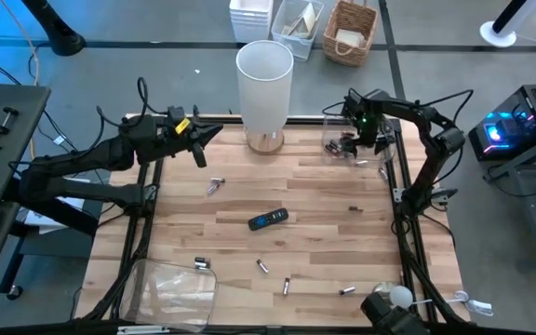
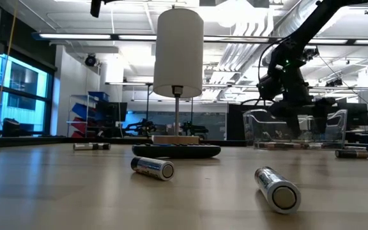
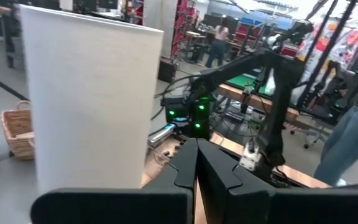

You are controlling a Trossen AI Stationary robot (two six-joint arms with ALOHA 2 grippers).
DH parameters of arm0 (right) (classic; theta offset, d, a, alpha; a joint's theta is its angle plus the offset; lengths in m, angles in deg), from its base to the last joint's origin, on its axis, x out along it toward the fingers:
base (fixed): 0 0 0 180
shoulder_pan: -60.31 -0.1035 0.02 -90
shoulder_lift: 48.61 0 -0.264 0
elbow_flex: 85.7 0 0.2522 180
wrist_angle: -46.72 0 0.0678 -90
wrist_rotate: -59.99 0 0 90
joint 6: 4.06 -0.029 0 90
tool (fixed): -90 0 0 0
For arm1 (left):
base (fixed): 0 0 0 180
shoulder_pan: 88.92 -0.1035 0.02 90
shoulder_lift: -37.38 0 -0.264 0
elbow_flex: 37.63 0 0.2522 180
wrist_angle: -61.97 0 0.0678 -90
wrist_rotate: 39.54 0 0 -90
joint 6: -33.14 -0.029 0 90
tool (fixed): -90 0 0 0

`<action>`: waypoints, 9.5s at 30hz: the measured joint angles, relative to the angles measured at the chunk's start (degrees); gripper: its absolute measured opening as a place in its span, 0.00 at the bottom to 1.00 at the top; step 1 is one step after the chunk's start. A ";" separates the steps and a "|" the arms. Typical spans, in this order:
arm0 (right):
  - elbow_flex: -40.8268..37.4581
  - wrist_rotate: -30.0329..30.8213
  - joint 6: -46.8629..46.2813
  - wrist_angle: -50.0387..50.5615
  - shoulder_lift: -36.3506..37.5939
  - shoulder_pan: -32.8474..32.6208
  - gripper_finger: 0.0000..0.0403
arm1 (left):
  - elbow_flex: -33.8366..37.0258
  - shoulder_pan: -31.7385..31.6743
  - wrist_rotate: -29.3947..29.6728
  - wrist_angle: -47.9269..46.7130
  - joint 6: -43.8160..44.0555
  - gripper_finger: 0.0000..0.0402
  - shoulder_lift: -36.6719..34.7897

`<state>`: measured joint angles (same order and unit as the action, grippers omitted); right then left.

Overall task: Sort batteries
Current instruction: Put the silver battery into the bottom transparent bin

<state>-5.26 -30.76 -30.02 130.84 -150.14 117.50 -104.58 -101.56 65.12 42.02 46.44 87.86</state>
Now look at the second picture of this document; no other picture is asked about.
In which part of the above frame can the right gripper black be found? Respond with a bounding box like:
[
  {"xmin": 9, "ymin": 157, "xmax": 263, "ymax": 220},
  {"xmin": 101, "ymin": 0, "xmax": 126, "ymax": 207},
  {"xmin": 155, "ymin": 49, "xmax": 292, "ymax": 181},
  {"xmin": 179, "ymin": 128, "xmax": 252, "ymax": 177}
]
[{"xmin": 256, "ymin": 68, "xmax": 337, "ymax": 139}]

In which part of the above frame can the black copper AA battery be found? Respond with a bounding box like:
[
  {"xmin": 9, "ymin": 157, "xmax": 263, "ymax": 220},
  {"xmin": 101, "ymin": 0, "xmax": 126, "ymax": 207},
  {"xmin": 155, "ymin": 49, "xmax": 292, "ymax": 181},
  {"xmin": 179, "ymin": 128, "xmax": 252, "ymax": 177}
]
[
  {"xmin": 303, "ymin": 142, "xmax": 325, "ymax": 150},
  {"xmin": 334, "ymin": 149, "xmax": 368, "ymax": 160},
  {"xmin": 257, "ymin": 142, "xmax": 279, "ymax": 150},
  {"xmin": 278, "ymin": 142, "xmax": 303, "ymax": 150}
]

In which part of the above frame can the black monitor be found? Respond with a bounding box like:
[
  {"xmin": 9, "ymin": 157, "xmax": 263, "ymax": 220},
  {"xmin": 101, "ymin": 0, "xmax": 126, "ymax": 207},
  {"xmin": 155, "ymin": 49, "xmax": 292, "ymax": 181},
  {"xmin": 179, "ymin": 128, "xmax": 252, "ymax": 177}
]
[
  {"xmin": 103, "ymin": 101, "xmax": 128, "ymax": 123},
  {"xmin": 337, "ymin": 102, "xmax": 368, "ymax": 127}
]

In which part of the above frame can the clear plastic bin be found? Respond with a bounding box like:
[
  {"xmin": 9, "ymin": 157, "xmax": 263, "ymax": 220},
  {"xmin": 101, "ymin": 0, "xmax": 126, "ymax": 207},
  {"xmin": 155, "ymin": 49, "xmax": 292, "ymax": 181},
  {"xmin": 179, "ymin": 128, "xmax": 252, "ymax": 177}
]
[{"xmin": 242, "ymin": 108, "xmax": 348, "ymax": 150}]

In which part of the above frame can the silver AA battery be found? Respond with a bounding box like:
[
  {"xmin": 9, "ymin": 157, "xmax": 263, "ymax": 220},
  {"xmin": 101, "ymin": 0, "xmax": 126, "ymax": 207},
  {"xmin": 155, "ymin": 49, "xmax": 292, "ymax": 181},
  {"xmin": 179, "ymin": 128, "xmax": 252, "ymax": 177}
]
[
  {"xmin": 130, "ymin": 156, "xmax": 175, "ymax": 182},
  {"xmin": 73, "ymin": 142, "xmax": 112, "ymax": 151},
  {"xmin": 254, "ymin": 165, "xmax": 302, "ymax": 215}
]

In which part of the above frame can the black remote control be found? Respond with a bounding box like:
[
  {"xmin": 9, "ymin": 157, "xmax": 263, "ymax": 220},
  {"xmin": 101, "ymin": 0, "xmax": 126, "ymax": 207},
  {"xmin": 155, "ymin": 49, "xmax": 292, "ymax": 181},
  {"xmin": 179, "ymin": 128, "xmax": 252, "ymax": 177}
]
[{"xmin": 132, "ymin": 142, "xmax": 222, "ymax": 160}]

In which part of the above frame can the white shade wooden table lamp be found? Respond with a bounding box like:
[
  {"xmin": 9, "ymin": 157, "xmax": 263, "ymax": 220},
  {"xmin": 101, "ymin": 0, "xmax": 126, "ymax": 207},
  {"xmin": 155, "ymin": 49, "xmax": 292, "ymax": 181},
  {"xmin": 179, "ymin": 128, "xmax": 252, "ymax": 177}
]
[{"xmin": 151, "ymin": 8, "xmax": 204, "ymax": 145}]

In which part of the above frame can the black ceiling speaker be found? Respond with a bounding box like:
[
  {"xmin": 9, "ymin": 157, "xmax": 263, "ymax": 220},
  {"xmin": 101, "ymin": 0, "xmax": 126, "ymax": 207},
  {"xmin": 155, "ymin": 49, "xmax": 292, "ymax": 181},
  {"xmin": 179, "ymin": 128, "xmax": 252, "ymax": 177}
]
[{"xmin": 84, "ymin": 54, "xmax": 99, "ymax": 68}]

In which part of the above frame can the shelf with coloured bins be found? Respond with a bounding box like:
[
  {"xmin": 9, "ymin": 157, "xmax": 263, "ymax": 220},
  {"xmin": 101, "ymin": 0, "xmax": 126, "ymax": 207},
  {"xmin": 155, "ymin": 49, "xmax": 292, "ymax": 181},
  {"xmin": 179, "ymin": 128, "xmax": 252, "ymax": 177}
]
[{"xmin": 66, "ymin": 91, "xmax": 111, "ymax": 139}]

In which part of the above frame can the ceiling light strip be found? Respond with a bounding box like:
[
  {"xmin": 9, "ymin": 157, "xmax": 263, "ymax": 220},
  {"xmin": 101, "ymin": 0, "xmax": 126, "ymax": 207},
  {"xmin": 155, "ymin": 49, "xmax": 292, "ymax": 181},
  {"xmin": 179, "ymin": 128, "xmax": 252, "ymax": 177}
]
[{"xmin": 32, "ymin": 31, "xmax": 368, "ymax": 46}]

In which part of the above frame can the large window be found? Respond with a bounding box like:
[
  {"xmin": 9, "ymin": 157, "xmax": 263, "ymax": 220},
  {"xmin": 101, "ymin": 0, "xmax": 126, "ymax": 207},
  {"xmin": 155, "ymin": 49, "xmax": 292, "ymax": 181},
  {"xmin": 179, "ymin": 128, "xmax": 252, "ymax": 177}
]
[{"xmin": 0, "ymin": 52, "xmax": 57, "ymax": 137}]

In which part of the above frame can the black office chair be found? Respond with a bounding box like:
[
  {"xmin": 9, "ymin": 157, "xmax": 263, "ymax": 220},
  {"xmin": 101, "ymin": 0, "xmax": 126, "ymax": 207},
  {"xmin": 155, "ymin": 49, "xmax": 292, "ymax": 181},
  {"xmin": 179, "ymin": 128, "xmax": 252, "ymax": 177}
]
[{"xmin": 1, "ymin": 117, "xmax": 22, "ymax": 137}]

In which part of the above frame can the white ventilation duct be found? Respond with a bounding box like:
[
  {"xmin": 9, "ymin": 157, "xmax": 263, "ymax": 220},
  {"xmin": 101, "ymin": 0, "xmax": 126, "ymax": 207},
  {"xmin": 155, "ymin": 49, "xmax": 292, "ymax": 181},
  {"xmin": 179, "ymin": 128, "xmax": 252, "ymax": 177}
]
[{"xmin": 215, "ymin": 0, "xmax": 319, "ymax": 73}]

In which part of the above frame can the black overhead camera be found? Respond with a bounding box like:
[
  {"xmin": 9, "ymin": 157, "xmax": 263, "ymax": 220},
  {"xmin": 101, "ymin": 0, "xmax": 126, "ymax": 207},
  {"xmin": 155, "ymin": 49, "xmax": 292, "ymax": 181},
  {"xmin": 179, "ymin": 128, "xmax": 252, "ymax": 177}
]
[{"xmin": 89, "ymin": 0, "xmax": 104, "ymax": 19}]

